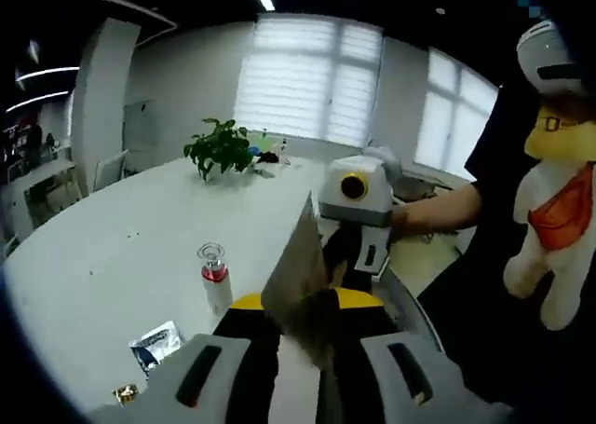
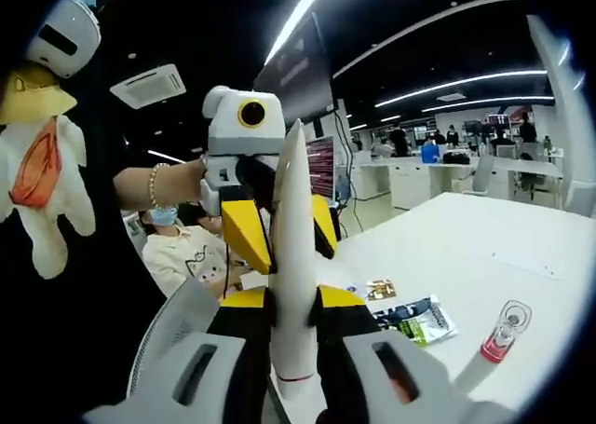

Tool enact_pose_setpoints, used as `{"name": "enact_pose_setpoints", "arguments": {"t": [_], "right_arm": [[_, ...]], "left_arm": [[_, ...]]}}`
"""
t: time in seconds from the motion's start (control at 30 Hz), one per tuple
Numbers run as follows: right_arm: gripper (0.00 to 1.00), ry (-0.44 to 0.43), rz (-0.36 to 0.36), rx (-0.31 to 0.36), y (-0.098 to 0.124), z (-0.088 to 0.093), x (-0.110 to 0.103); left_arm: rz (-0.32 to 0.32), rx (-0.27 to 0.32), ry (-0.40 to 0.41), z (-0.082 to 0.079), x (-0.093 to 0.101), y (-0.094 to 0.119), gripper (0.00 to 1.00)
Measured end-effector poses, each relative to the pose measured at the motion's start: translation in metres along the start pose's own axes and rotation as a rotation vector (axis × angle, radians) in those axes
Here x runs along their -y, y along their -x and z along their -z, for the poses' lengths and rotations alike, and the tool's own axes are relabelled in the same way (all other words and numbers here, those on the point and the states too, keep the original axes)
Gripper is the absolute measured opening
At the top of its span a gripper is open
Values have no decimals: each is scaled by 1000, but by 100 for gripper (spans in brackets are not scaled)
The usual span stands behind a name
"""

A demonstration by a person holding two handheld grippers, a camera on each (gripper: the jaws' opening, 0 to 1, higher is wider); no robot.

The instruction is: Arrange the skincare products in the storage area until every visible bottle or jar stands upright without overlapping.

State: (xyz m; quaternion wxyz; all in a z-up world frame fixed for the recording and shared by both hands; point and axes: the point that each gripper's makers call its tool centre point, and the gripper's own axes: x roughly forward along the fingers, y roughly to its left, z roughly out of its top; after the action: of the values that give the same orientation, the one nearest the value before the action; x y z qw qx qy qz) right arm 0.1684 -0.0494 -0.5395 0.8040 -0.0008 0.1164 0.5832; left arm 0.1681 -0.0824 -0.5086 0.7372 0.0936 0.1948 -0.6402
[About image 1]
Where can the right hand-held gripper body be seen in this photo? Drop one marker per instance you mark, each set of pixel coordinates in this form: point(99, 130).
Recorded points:
point(363, 205)

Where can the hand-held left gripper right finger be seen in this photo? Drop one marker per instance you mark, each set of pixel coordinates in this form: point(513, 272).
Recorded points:
point(400, 382)

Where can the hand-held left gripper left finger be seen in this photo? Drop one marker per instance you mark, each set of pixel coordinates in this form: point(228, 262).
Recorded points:
point(223, 377)

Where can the clear blue skincare sachet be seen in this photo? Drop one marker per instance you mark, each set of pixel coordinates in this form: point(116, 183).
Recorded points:
point(156, 345)

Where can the red collared skincare bottle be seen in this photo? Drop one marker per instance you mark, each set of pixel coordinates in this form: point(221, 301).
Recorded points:
point(218, 293)

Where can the gold skincare sachet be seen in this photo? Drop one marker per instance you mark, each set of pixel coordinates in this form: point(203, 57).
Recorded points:
point(125, 392)

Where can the small clear bottle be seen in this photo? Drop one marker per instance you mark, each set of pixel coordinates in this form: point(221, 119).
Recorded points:
point(284, 145)

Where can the green bottle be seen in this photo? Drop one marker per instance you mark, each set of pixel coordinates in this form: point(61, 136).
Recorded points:
point(264, 137)

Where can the grey mesh chair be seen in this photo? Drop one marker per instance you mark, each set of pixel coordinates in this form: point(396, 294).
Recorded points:
point(412, 305)

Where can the person's dark shirt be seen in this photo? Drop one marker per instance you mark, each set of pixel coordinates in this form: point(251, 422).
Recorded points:
point(489, 340)

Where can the dark bundle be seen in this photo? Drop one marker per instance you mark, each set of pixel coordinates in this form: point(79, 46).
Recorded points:
point(269, 156)

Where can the small blue item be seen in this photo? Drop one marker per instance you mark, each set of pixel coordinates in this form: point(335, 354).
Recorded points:
point(253, 151)

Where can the narrow window blinds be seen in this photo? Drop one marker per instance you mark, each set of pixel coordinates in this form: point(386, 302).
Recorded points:
point(456, 112)

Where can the wide window blinds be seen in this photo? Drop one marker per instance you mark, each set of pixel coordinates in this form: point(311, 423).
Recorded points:
point(307, 74)

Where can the potted green plant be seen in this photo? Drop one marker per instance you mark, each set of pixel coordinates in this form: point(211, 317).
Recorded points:
point(219, 149)

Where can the white plush toy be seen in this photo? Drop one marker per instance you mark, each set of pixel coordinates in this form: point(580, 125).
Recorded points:
point(554, 195)

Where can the white chair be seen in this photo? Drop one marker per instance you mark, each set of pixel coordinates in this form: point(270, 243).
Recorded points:
point(112, 168)

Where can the white worn device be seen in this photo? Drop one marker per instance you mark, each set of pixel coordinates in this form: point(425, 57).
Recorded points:
point(549, 56)

